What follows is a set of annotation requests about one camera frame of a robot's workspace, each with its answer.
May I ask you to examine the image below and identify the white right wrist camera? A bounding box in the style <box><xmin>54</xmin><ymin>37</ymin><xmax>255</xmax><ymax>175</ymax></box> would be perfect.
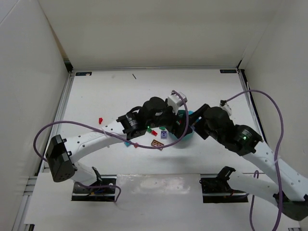
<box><xmin>219</xmin><ymin>100</ymin><xmax>232</xmax><ymax>116</ymax></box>

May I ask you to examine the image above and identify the red flat lego tile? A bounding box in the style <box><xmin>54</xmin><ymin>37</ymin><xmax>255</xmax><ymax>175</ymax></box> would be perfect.
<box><xmin>151</xmin><ymin>130</ymin><xmax>158</xmax><ymax>136</ymax></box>

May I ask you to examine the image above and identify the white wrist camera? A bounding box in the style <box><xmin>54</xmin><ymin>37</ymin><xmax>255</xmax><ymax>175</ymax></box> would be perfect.
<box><xmin>219</xmin><ymin>100</ymin><xmax>232</xmax><ymax>116</ymax></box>
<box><xmin>167</xmin><ymin>91</ymin><xmax>187</xmax><ymax>114</ymax></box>

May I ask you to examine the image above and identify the brown inverted lego plate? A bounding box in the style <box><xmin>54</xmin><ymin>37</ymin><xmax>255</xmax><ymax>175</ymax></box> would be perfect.
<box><xmin>151</xmin><ymin>139</ymin><xmax>164</xmax><ymax>151</ymax></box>

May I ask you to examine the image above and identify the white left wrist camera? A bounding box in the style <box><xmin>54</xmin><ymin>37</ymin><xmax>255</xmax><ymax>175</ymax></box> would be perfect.
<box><xmin>167</xmin><ymin>91</ymin><xmax>187</xmax><ymax>114</ymax></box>

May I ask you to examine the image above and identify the blue right corner label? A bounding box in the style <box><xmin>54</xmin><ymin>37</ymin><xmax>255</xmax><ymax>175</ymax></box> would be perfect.
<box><xmin>220</xmin><ymin>69</ymin><xmax>237</xmax><ymax>74</ymax></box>

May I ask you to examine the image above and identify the teal round divided container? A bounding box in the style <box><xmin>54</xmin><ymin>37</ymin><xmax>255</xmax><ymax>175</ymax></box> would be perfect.
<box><xmin>168</xmin><ymin>110</ymin><xmax>194</xmax><ymax>142</ymax></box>

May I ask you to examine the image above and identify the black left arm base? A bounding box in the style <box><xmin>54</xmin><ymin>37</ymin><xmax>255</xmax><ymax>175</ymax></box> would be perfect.
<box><xmin>71</xmin><ymin>167</ymin><xmax>117</xmax><ymax>202</ymax></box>

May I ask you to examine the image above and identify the lavender inverted square lego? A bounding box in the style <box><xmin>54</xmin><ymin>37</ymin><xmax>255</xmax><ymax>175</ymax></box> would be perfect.
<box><xmin>161</xmin><ymin>131</ymin><xmax>167</xmax><ymax>139</ymax></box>

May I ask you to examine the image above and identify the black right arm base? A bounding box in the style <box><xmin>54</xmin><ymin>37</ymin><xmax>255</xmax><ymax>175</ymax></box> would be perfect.
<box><xmin>199</xmin><ymin>167</ymin><xmax>248</xmax><ymax>204</ymax></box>

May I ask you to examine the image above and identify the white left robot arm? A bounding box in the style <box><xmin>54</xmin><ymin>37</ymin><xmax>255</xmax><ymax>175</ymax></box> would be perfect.
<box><xmin>46</xmin><ymin>93</ymin><xmax>187</xmax><ymax>185</ymax></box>

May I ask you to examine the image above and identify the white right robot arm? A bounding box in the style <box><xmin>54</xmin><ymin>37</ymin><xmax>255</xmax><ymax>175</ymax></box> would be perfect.
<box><xmin>189</xmin><ymin>104</ymin><xmax>308</xmax><ymax>221</ymax></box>

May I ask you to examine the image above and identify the blue left corner label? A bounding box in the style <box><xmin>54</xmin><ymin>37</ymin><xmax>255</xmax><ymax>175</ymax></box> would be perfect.
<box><xmin>75</xmin><ymin>72</ymin><xmax>92</xmax><ymax>77</ymax></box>

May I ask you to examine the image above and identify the blue corner label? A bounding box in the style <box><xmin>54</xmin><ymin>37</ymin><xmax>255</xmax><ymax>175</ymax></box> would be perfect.
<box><xmin>75</xmin><ymin>72</ymin><xmax>92</xmax><ymax>77</ymax></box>
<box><xmin>220</xmin><ymin>69</ymin><xmax>237</xmax><ymax>74</ymax></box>

